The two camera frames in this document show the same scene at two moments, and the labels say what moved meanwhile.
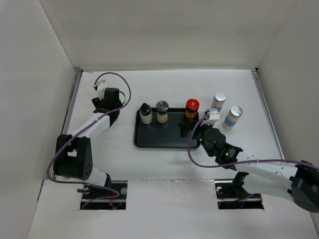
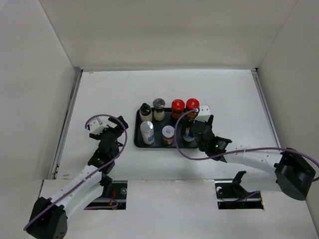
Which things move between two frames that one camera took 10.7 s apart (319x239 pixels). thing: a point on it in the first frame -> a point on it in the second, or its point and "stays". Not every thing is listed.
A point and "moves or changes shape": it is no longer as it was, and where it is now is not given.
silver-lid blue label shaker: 218,100 -> 147,129
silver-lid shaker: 232,117 moves or changes shape
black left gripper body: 98,102 -> 117,133
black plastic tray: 156,135 stays
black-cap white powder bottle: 146,115 stays
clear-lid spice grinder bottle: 162,107 moves or changes shape
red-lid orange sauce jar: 192,106 stays
